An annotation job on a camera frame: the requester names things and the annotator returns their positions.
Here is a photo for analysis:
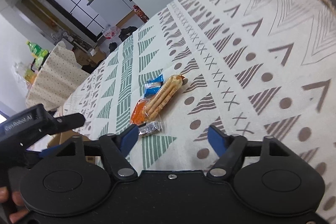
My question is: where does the patterned bed cover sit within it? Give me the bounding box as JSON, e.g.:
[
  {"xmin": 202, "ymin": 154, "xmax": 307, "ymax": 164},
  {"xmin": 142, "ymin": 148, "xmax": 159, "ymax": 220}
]
[{"xmin": 56, "ymin": 0, "xmax": 335, "ymax": 223}]

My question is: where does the white kitchen cabinet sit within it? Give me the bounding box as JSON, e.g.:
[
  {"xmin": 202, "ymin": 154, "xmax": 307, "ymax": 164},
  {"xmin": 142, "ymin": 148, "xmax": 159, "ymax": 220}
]
[{"xmin": 88, "ymin": 0, "xmax": 135, "ymax": 28}]

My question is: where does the silver foil candy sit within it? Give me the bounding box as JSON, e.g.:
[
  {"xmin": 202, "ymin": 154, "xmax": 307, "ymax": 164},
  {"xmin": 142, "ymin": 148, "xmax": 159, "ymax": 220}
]
[{"xmin": 138, "ymin": 121, "xmax": 163, "ymax": 137}]

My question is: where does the yellow biscuit stick packet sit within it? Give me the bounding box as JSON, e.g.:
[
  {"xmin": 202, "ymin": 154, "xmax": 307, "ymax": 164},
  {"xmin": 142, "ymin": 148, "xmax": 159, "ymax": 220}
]
[{"xmin": 142, "ymin": 75, "xmax": 185, "ymax": 122}]

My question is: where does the blue candy packet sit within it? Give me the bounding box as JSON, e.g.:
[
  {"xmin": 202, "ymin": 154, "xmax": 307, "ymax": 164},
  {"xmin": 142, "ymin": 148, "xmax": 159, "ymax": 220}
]
[{"xmin": 143, "ymin": 74, "xmax": 165, "ymax": 98}]

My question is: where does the orange snack packet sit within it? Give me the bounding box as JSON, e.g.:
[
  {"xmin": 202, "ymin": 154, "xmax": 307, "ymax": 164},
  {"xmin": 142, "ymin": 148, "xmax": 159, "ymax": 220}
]
[{"xmin": 130, "ymin": 99, "xmax": 149, "ymax": 126}]

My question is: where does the person hand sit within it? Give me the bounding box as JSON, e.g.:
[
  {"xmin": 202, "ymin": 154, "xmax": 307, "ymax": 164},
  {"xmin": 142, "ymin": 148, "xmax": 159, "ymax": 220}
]
[{"xmin": 0, "ymin": 186, "xmax": 29, "ymax": 223}]

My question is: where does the black slippers pile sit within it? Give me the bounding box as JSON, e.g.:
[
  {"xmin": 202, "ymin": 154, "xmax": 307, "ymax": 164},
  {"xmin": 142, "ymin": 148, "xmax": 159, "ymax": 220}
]
[{"xmin": 118, "ymin": 26, "xmax": 138, "ymax": 42}]

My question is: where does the table with dotted cloth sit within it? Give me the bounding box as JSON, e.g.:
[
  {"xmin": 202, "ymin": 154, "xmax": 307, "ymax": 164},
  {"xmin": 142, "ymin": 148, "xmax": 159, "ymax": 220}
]
[{"xmin": 25, "ymin": 42, "xmax": 89, "ymax": 111}]

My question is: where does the red white plastic bag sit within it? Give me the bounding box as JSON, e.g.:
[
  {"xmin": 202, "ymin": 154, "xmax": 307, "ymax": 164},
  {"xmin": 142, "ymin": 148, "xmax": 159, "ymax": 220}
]
[{"xmin": 102, "ymin": 24, "xmax": 120, "ymax": 39}]

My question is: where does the green drink bottle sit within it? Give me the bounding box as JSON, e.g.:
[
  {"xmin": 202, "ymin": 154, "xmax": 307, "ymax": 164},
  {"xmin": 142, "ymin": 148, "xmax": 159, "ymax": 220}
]
[{"xmin": 26, "ymin": 41, "xmax": 49, "ymax": 59}]

